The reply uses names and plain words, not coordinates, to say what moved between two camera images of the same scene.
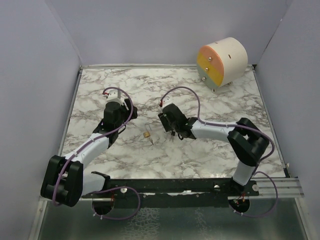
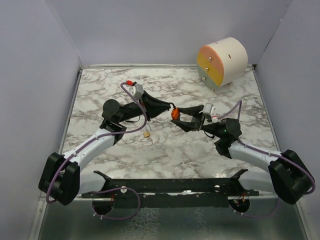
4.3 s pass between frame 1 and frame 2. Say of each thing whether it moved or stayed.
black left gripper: moved
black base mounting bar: stayed
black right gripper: moved
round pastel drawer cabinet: stayed
